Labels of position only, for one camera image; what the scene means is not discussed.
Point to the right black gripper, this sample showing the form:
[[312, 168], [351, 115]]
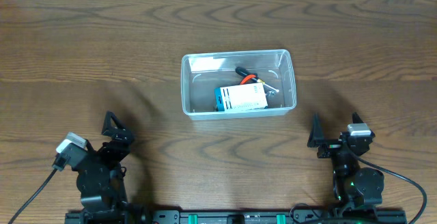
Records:
[[317, 140]]

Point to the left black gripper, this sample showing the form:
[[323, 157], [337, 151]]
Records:
[[123, 140]]

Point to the white blue cardboard box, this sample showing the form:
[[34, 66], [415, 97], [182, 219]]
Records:
[[240, 97]]

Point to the red handled pliers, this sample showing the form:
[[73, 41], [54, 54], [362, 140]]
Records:
[[249, 77]]

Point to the slim black yellow screwdriver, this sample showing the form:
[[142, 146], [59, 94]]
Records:
[[244, 72]]

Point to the silver wrench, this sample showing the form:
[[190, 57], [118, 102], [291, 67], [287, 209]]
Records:
[[270, 93]]

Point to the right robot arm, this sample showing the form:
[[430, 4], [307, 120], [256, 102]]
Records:
[[358, 189]]

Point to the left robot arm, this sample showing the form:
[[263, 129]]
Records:
[[101, 179]]

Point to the clear plastic container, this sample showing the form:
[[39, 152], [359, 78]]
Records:
[[202, 73]]

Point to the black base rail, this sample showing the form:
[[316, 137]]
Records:
[[299, 215]]

